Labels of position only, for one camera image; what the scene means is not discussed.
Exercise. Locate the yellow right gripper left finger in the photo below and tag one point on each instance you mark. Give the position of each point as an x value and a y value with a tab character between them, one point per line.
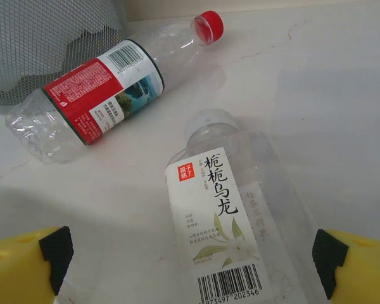
16	269

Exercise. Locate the grey metal mesh bin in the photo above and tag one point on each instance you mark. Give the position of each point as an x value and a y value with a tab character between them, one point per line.
6	85

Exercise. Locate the red label clear plastic bottle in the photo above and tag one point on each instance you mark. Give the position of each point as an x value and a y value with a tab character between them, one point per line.
92	92

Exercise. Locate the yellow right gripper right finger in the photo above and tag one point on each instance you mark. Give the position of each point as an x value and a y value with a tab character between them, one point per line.
364	272

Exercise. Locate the white label clear plastic bottle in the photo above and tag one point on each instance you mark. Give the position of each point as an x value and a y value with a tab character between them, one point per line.
221	228

